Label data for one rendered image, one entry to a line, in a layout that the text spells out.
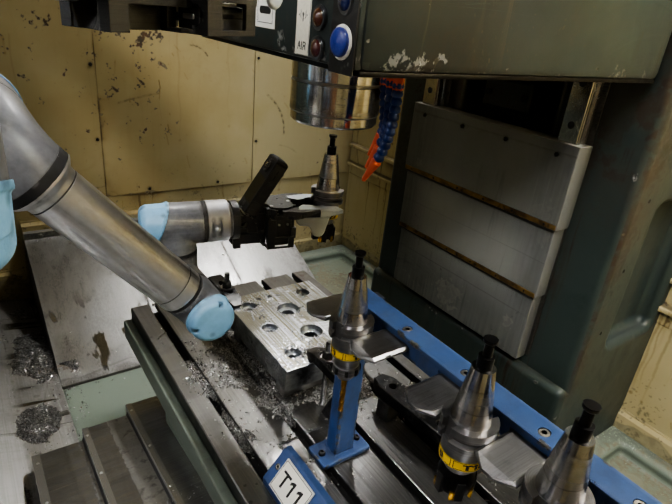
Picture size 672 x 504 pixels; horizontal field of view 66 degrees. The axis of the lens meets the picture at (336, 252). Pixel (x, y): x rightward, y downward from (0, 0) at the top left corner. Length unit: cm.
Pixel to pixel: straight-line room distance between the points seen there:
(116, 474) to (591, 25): 115
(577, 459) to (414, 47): 44
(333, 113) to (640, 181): 60
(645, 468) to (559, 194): 84
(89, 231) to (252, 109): 137
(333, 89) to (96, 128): 112
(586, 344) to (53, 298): 146
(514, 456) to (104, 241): 56
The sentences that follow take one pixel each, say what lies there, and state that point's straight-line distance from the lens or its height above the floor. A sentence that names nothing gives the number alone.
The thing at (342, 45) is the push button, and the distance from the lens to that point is 59.
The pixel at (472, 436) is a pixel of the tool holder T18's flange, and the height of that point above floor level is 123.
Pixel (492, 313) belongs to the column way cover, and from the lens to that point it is 134.
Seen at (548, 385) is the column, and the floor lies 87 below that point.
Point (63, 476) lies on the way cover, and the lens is 127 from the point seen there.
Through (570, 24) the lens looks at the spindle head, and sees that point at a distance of 84.
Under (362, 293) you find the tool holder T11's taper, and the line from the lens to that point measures 70.
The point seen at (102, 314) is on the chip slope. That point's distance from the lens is 174.
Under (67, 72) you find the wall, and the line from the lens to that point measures 182.
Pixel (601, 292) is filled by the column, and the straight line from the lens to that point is 122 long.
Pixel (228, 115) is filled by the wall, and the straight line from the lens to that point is 200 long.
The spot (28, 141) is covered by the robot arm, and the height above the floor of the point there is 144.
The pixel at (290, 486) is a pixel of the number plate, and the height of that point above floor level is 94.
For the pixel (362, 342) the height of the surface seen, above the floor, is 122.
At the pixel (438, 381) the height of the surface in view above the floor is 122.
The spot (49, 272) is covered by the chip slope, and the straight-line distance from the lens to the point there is 184.
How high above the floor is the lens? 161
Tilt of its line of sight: 25 degrees down
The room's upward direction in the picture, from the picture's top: 6 degrees clockwise
